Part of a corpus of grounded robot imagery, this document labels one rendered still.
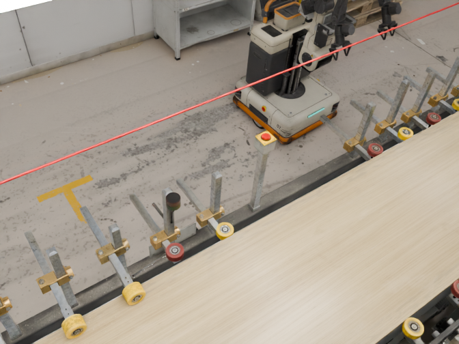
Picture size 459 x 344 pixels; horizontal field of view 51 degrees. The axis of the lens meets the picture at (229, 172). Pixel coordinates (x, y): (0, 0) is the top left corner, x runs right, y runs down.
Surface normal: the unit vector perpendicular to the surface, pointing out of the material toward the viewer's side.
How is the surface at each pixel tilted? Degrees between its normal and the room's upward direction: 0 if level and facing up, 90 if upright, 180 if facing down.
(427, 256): 0
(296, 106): 0
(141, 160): 0
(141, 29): 90
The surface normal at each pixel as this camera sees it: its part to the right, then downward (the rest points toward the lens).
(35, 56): 0.57, 0.64
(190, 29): 0.07, -0.66
